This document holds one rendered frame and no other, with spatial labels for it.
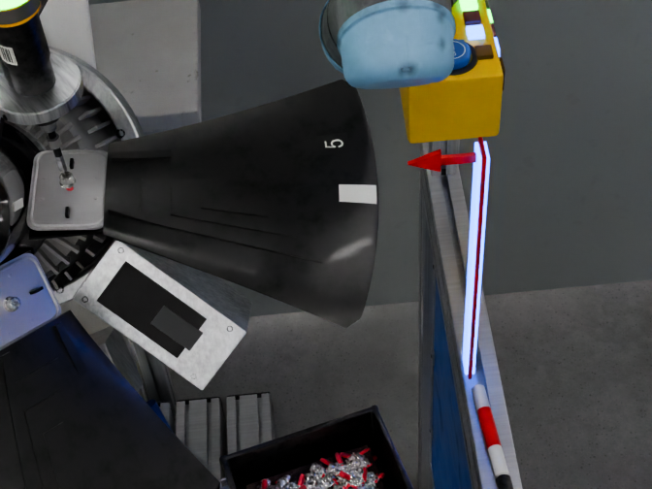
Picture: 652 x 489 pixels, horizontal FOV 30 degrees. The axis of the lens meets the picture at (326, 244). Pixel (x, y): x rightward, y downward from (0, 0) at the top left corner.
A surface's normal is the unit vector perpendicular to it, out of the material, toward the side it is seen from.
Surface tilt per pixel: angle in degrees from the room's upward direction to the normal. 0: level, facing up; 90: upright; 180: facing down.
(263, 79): 90
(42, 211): 7
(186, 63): 0
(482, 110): 90
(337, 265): 26
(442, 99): 90
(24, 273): 53
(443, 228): 0
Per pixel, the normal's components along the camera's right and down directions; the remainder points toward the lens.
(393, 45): -0.13, 0.09
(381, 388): -0.06, -0.64
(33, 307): 0.72, -0.19
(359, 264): 0.20, -0.28
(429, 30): 0.51, 0.04
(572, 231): 0.07, 0.76
